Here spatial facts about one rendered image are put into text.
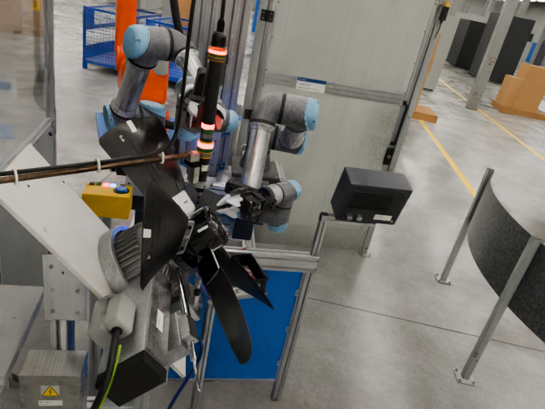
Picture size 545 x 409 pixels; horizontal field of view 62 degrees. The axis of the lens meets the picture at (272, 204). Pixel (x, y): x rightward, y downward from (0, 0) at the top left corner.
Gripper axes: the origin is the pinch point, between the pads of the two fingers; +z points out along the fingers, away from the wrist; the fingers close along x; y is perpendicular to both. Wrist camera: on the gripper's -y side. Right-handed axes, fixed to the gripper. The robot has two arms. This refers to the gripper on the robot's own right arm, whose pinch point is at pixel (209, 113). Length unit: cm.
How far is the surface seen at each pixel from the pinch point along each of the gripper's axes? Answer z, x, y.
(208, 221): 12.0, -0.1, 25.0
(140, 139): -4.6, 16.3, 9.8
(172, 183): 1.0, 8.0, 19.8
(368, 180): -22, -70, 27
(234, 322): 31, -5, 43
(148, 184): 26.3, 17.2, 8.2
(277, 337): -29, -52, 110
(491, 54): -752, -835, 19
